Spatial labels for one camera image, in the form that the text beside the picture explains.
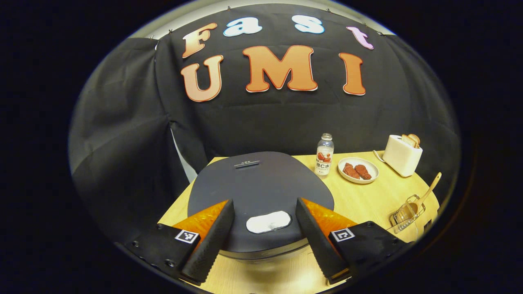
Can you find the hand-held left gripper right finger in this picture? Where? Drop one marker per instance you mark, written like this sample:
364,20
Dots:
316,245

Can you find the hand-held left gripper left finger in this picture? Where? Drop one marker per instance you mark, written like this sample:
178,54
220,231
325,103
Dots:
212,245

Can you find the dark grey rice cooker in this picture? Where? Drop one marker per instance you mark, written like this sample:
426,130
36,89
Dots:
261,188

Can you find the wooden spoon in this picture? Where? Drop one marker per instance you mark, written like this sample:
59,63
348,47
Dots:
431,190

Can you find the red meat piece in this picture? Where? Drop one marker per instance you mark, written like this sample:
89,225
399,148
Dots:
350,170
363,172

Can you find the clear bottle with red label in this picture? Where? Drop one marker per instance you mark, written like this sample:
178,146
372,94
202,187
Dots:
324,160

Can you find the white round plate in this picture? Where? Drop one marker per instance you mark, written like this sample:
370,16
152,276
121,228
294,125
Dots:
374,171

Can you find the white toaster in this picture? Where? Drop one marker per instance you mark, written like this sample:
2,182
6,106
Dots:
400,160

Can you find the black backdrop cloth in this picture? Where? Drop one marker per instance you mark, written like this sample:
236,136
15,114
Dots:
265,118

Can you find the toasted bread slice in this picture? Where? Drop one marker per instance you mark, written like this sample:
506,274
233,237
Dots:
407,141
415,139

